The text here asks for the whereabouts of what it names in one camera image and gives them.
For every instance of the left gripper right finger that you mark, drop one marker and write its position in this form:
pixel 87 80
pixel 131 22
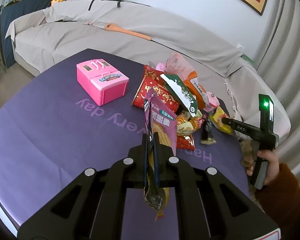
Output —
pixel 157 158

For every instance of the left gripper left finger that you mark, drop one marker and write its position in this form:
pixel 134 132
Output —
pixel 147 146

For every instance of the purple chip bag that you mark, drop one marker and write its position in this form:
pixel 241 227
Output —
pixel 158 118

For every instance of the green white milk carton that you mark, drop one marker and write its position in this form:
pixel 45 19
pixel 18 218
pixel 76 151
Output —
pixel 176 86

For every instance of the red snack bag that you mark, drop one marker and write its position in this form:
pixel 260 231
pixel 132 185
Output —
pixel 152 79

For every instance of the orange plastic bag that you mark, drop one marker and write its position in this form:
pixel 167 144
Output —
pixel 177 65

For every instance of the right forearm red sleeve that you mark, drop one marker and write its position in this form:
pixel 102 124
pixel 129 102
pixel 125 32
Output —
pixel 280 200

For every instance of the dark small wrapper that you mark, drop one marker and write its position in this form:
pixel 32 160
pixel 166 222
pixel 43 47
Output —
pixel 207 136

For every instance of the yellow snack wrapper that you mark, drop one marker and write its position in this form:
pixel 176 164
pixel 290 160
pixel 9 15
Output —
pixel 216 117

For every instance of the purple table cloth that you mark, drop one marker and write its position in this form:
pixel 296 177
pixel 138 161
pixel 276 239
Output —
pixel 52 130

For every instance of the pink toy fridge box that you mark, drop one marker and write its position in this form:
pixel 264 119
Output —
pixel 102 81

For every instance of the white curtain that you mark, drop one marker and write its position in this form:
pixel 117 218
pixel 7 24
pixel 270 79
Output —
pixel 279 66

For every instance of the orange back scratcher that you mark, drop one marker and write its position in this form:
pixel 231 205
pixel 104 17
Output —
pixel 115 28

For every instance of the grey covered sofa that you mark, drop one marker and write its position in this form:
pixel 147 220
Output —
pixel 46 37

